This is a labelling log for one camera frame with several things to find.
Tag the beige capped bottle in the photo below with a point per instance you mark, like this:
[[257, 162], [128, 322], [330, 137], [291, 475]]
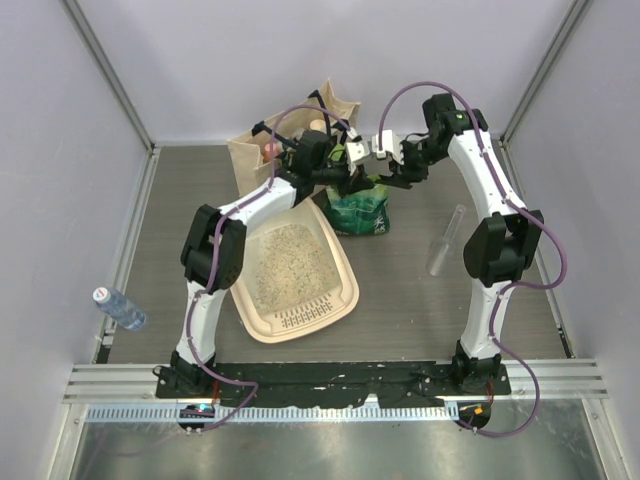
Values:
[[317, 125]]

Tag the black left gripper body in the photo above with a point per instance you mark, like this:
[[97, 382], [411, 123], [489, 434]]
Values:
[[337, 176]]

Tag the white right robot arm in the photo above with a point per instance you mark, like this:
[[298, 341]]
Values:
[[503, 245]]

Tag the green litter bag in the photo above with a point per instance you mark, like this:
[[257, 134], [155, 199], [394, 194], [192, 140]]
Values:
[[362, 213]]

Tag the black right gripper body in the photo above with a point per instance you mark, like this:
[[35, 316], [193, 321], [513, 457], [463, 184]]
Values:
[[417, 158]]

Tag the clear plastic scoop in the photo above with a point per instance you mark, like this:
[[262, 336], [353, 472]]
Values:
[[443, 247]]

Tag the cream plastic litter box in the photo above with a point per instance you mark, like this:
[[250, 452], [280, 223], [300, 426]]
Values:
[[310, 316]]

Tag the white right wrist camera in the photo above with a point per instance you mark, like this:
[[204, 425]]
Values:
[[387, 145]]

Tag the pink capped bottle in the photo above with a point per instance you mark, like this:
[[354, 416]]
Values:
[[270, 152]]

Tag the clear water bottle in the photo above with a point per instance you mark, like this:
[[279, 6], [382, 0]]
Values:
[[119, 308]]

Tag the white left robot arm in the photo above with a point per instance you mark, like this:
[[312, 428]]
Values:
[[213, 253]]

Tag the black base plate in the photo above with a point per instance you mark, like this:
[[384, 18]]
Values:
[[334, 385]]

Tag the perforated cable duct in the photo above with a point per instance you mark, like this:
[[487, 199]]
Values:
[[370, 411]]

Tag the cat litter pile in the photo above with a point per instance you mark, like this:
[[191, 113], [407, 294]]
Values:
[[290, 267]]

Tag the beige canvas tote bag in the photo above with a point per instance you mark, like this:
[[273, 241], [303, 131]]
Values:
[[246, 150]]

